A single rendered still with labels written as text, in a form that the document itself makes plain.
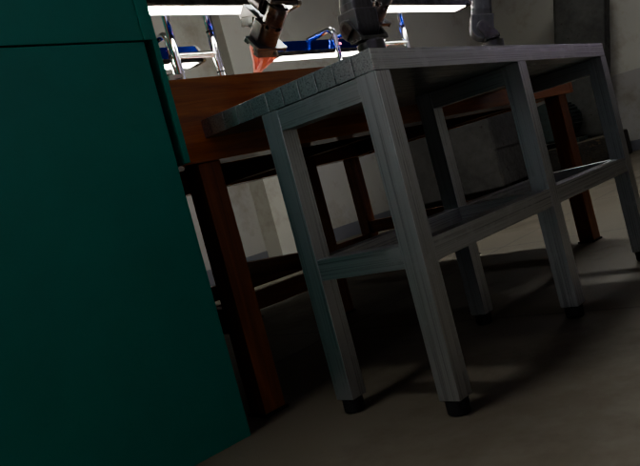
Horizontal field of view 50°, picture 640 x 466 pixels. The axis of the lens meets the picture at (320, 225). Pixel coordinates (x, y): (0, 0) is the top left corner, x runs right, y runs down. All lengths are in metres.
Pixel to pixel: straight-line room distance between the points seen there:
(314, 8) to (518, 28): 3.29
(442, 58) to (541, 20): 7.68
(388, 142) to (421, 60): 0.21
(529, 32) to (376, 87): 7.95
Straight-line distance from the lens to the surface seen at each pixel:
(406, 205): 1.21
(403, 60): 1.30
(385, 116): 1.21
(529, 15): 9.15
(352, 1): 1.59
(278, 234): 5.36
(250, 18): 1.91
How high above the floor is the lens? 0.45
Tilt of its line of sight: 3 degrees down
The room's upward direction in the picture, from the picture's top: 15 degrees counter-clockwise
